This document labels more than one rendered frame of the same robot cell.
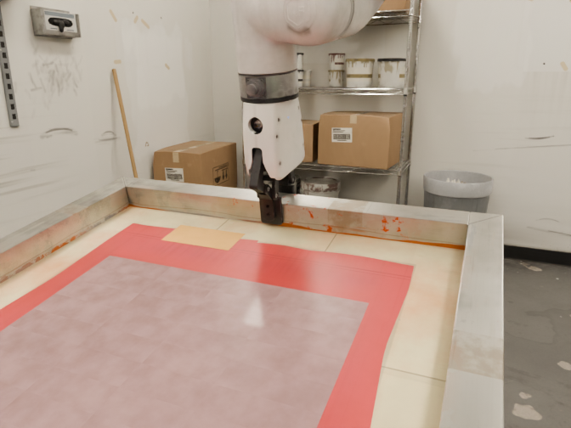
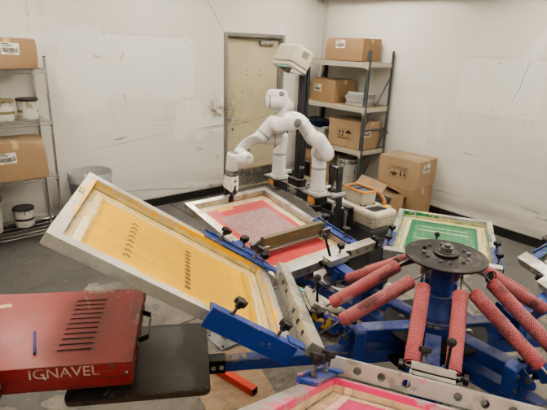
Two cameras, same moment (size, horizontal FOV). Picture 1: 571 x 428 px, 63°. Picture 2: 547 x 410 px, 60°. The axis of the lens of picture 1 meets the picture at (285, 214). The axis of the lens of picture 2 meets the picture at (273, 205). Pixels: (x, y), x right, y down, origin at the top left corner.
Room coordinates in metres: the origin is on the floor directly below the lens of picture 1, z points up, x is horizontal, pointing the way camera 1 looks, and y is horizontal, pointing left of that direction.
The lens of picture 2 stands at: (-0.82, 2.31, 2.03)
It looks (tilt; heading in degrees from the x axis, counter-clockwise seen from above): 19 degrees down; 297
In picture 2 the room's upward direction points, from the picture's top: 2 degrees clockwise
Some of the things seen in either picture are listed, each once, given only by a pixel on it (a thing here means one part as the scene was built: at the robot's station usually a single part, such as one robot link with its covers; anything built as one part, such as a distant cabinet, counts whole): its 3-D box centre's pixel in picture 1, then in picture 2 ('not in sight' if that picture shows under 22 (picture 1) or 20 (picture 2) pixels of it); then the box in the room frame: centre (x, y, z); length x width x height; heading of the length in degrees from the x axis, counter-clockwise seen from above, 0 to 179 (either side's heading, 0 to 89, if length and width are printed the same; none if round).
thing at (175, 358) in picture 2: not in sight; (264, 357); (-0.13, 0.97, 0.91); 1.34 x 0.40 x 0.08; 37
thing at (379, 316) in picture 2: not in sight; (320, 288); (-0.10, 0.32, 0.89); 1.24 x 0.06 x 0.06; 157
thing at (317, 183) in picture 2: not in sight; (319, 180); (0.24, -0.43, 1.21); 0.16 x 0.13 x 0.15; 61
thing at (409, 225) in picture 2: not in sight; (443, 233); (-0.56, -0.33, 1.05); 1.08 x 0.61 x 0.23; 97
